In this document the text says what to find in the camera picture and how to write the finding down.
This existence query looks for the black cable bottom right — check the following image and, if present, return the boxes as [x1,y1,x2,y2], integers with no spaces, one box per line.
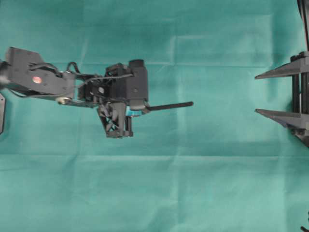
[300,210,309,232]

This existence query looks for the black Velcro strap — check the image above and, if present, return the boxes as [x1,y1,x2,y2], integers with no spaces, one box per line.
[146,101,194,113]

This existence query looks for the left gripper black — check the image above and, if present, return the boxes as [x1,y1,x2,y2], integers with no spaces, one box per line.
[78,63,150,138]

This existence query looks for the black cable top right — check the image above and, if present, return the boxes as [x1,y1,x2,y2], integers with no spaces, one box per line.
[295,0,309,52]

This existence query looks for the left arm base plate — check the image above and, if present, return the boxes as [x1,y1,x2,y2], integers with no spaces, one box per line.
[0,94,6,134]

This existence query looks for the black cable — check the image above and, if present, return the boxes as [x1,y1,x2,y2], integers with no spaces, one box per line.
[300,210,309,232]
[295,0,309,52]

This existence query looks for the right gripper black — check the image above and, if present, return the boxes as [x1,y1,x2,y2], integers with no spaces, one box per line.
[255,52,309,144]

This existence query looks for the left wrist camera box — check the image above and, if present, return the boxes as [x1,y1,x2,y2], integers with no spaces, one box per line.
[127,59,148,111]

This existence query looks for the green table cloth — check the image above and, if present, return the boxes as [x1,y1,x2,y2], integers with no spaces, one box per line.
[0,0,309,232]

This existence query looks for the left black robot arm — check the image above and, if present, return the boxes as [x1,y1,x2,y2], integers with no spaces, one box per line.
[0,47,150,138]

